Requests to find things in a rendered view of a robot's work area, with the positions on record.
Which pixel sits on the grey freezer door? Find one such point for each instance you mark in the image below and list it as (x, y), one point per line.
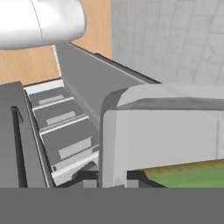
(7, 140)

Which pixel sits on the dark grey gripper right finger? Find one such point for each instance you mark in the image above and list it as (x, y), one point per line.
(137, 176)

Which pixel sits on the white rounded object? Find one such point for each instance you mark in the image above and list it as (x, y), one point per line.
(38, 20)

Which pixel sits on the pale grey rounded box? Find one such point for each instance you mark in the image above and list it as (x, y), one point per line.
(163, 137)

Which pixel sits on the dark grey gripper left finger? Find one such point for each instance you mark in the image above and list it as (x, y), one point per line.
(87, 176)

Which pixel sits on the green flat mat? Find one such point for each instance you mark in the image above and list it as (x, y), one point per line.
(192, 178)

